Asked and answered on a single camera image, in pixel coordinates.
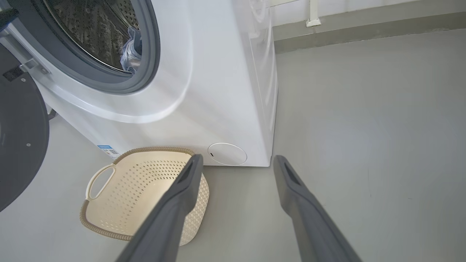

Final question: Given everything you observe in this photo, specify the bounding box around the cream perforated laundry basket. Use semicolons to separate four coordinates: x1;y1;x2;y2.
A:
79;147;210;246

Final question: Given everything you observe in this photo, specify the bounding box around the white front-load washing machine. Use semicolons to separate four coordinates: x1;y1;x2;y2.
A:
0;0;279;168

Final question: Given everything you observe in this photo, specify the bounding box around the round white filter cover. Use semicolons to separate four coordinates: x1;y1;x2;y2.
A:
208;142;248;166

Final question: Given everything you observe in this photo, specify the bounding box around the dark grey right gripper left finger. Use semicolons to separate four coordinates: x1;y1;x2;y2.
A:
116;154;204;262

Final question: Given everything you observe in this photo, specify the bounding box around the black glass washing machine door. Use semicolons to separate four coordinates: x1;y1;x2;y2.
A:
0;7;50;213

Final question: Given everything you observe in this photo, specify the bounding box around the grey rubber door gasket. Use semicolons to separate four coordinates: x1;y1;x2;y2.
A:
7;0;161;94

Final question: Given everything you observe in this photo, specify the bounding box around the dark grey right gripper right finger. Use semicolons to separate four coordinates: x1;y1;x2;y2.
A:
273;155;363;262

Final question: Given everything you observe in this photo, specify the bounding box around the chrome door hinge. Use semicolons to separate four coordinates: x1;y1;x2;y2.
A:
0;31;50;75

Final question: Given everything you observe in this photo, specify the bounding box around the blue bear print garment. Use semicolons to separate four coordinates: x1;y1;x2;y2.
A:
120;26;142;73

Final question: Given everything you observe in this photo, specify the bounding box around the steel perforated drum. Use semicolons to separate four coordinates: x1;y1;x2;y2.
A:
43;0;141;73

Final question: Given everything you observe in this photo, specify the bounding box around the blue energy label sticker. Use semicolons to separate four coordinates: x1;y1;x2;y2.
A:
97;145;121;159

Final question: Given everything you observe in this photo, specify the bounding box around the white wall conduit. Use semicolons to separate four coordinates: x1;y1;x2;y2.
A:
305;0;321;28

